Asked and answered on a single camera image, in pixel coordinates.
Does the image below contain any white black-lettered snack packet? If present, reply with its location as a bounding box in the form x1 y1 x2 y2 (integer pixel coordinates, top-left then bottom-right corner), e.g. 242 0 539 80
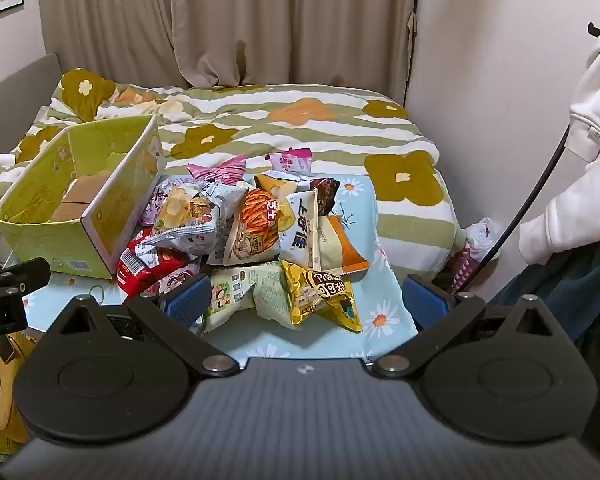
279 190 327 272

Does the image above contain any orange striped snack packet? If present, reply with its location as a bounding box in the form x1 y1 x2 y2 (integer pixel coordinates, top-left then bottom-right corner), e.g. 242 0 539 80
222 187 294 267

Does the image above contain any floral striped blanket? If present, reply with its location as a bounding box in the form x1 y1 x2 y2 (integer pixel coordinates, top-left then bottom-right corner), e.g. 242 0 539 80
0 67 462 282

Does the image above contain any green snack packet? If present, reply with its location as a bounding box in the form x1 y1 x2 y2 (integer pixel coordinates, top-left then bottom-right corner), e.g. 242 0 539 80
200 260 302 334

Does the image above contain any purple snack packet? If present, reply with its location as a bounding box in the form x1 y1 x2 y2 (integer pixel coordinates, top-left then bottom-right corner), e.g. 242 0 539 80
139 182 173 229

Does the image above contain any white plastic bag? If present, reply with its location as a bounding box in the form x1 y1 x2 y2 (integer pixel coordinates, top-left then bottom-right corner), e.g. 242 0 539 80
462 217 507 262

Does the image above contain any beige curtain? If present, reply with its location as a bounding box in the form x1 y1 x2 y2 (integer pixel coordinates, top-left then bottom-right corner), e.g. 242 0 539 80
37 0 424 107

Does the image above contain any yellow cartoon bag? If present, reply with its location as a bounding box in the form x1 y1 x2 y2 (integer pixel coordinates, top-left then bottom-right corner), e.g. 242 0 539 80
0 329 33 457

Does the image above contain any gold snack packet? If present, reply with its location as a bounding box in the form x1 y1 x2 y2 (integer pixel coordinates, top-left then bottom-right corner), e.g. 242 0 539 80
280 259 364 334

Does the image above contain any pink striped snack packet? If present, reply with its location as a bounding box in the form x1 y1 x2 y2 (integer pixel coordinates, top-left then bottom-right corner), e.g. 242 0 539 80
186 155 249 187

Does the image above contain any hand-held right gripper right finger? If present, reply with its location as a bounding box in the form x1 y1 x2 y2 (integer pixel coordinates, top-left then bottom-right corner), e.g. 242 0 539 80
371 273 562 379

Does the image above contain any person's white hoodie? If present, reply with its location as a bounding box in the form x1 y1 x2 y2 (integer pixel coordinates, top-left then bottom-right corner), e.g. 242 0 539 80
517 22 600 267

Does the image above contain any black cable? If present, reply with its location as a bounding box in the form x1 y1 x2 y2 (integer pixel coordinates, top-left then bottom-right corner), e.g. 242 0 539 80
452 122 574 294

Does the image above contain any light blue daisy cloth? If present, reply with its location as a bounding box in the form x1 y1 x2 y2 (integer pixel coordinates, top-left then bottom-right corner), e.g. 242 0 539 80
10 172 422 362

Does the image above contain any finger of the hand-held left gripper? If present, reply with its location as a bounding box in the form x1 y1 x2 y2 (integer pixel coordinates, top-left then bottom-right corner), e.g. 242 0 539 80
0 258 52 297

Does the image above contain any cream and orange snack packet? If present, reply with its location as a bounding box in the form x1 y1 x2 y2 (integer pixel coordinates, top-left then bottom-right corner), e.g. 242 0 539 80
312 212 370 276

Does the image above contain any red snack packet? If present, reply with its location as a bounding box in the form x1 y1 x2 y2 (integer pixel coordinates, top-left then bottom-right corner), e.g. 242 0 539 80
116 227 201 299

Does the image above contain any yellow-green cardboard box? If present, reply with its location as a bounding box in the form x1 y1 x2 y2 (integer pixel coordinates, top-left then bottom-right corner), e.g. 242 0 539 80
0 114 167 280

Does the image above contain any grey headboard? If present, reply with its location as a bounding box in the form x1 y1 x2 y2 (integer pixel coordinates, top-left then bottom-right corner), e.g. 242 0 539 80
0 52 62 182

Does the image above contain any pink and white snack packet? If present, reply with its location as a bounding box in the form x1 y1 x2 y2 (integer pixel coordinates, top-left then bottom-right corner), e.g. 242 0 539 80
265 147 314 177

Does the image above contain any grey potato chip packet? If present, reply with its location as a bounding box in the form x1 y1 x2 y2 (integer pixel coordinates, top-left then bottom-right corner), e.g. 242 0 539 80
140 179 249 262

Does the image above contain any yellow and white snack packet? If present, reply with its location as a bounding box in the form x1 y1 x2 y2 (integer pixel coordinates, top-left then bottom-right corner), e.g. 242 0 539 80
253 171 312 202

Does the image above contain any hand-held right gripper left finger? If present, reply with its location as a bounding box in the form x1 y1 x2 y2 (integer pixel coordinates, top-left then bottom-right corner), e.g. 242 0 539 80
45 273 241 378

